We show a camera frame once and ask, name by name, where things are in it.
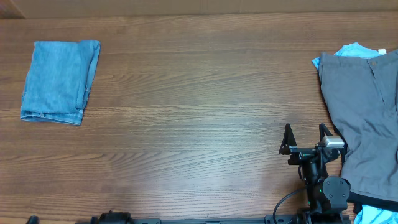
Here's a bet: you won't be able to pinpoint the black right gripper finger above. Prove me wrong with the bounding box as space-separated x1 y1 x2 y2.
319 123 334 144
279 124 297 155

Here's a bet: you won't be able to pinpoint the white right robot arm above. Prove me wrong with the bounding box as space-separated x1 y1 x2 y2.
272 123 351 224

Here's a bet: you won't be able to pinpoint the grey trousers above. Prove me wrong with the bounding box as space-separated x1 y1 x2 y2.
318 51 397 201

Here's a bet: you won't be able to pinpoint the light blue garment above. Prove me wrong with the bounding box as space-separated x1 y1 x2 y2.
312 42 387 70

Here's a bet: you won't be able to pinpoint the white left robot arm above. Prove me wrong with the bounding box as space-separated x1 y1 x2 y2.
88 211 134 224

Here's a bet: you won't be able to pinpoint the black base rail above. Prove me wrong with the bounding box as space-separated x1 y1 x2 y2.
74 214 351 224

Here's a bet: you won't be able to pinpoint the light blue denim jeans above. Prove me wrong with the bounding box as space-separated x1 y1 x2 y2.
21 40 101 126

